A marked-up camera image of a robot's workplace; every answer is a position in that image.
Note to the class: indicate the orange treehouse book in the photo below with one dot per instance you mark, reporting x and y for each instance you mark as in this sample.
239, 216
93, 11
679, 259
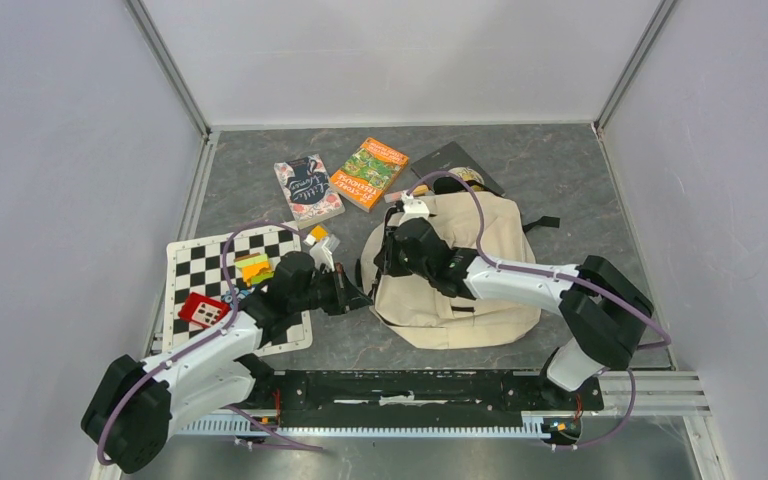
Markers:
368, 173

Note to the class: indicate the yellow cube block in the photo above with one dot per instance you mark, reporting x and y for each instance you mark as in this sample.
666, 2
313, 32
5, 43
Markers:
315, 235

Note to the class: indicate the red calculator toy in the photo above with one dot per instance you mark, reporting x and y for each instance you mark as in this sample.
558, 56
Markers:
203, 311

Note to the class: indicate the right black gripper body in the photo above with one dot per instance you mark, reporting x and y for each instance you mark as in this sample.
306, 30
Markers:
397, 264

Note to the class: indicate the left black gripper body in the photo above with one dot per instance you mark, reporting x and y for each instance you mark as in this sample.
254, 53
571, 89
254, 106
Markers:
329, 291

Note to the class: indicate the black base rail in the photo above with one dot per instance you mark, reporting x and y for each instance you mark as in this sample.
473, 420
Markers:
413, 401

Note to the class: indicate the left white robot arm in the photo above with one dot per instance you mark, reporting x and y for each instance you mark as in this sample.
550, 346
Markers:
140, 404

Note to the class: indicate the floral navy book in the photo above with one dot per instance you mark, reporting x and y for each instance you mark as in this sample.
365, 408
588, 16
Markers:
305, 184

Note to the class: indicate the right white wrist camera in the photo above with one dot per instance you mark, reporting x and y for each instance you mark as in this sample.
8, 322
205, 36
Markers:
413, 208

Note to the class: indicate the black book gold emblem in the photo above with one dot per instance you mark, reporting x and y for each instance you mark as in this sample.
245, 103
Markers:
453, 158

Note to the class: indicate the colourful block stack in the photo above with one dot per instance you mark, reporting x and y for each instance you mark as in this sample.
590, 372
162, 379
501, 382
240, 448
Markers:
254, 268

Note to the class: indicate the cream canvas backpack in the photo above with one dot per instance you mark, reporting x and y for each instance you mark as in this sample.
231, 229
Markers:
462, 217

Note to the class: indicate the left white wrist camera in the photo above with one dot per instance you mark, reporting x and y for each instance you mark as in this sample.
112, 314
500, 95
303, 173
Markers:
322, 250

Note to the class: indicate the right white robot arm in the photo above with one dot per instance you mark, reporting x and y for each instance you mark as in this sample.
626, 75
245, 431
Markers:
605, 313

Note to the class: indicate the checkered chess mat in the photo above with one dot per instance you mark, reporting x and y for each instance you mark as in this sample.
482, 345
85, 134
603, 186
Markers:
194, 266

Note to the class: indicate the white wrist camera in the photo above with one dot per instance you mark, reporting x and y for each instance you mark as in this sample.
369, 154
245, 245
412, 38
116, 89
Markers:
413, 208
322, 250

